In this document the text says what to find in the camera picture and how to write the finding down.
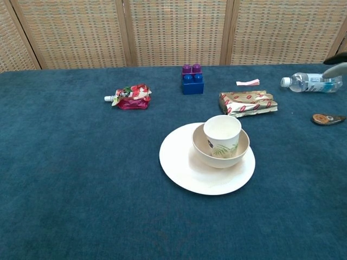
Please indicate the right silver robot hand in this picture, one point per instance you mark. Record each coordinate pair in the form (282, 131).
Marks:
(337, 71)

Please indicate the white paper cup leaf print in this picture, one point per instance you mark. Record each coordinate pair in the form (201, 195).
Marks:
(221, 130)

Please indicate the beige bowl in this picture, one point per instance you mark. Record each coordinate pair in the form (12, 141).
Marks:
(217, 161)

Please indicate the white round plate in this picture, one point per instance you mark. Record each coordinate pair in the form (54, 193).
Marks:
(189, 178)

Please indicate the clear plastic water bottle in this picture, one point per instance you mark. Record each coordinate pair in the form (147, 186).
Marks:
(306, 82)

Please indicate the brown correction tape dispenser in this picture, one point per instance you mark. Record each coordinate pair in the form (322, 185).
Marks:
(325, 119)

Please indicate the white paper sachet strip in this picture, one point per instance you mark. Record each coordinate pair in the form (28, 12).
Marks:
(248, 82)

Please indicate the gold red snack wrapper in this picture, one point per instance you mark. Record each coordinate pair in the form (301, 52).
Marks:
(246, 104)

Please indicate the blue toy building block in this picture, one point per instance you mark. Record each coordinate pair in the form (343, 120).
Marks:
(193, 86)

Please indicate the purple toy building block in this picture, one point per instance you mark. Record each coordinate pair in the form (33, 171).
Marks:
(192, 69)

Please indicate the woven wooden folding screen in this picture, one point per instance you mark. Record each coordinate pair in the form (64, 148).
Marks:
(173, 29)

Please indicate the red fruit juice pouch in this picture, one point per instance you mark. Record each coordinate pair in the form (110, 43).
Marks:
(132, 98)

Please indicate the blue carpet table cover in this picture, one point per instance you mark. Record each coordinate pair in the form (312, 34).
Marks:
(81, 176)

